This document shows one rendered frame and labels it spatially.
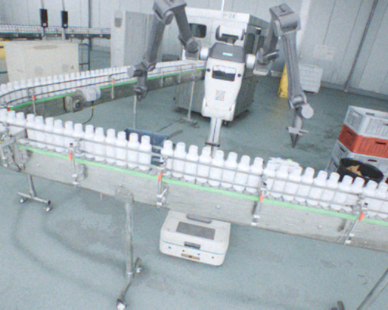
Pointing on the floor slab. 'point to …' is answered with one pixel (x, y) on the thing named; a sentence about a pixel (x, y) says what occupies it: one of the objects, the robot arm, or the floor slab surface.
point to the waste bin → (358, 170)
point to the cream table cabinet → (40, 59)
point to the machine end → (199, 23)
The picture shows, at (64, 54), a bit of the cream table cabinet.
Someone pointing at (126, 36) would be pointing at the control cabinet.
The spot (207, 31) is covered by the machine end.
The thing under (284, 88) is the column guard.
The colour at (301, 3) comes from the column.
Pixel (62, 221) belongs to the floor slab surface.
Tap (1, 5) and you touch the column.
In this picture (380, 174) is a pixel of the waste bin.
